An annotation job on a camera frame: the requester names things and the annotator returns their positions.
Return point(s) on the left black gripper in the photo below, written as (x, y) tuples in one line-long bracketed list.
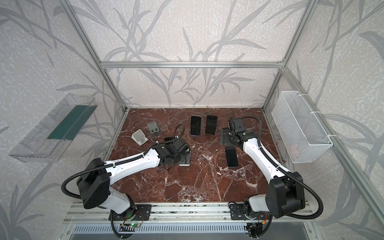
[(182, 150)]

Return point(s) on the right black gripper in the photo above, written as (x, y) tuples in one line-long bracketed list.
[(226, 135)]

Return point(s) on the black phone white case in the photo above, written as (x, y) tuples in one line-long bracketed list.
[(231, 157)]

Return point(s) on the grey phone stand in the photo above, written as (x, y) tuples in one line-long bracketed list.
[(154, 129)]

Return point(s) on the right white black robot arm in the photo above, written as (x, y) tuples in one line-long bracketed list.
[(284, 195)]

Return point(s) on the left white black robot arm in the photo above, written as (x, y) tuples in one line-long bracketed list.
[(95, 185)]

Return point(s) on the green circuit board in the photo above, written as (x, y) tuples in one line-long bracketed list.
[(130, 227)]

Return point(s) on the aluminium front rail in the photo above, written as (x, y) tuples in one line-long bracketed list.
[(161, 213)]

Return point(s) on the white wire mesh basket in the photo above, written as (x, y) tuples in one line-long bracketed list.
[(304, 137)]

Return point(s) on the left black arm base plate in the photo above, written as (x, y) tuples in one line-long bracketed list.
[(139, 212)]

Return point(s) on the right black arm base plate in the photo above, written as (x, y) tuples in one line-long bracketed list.
[(243, 211)]

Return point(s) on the aluminium frame horizontal bar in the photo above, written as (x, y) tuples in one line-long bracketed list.
[(242, 65)]

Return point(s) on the clear plastic wall bin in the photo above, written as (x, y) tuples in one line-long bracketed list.
[(47, 142)]

